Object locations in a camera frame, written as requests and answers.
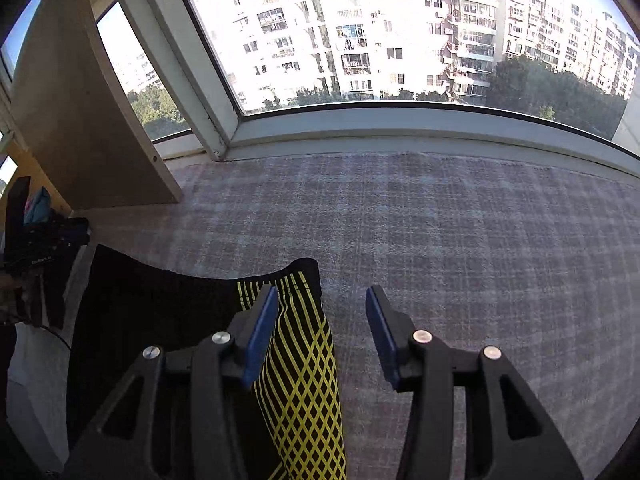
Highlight green trees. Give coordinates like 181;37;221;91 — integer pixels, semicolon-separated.
127;55;628;142

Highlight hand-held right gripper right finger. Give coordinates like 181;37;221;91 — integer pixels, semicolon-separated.
365;285;583;480

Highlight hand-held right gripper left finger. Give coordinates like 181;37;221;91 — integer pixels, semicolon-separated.
60;284;280;480

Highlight large light wooden board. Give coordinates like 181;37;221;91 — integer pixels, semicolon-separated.
10;0;183;211

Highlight white window frame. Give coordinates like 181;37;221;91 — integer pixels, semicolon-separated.
0;0;640;181

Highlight black shorts yellow line print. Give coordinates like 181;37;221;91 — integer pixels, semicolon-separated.
67;244;347;480

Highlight folded blue garment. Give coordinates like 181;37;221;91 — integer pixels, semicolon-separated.
24;186;52;226

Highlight black cable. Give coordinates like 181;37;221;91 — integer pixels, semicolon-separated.
17;317;72;358

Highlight pink plaid cloth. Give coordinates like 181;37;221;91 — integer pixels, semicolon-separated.
47;152;640;480

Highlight slatted pine wooden board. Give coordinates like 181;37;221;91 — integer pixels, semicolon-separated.
0;142;68;211

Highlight apartment buildings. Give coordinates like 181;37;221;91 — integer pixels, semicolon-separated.
107;0;640;111

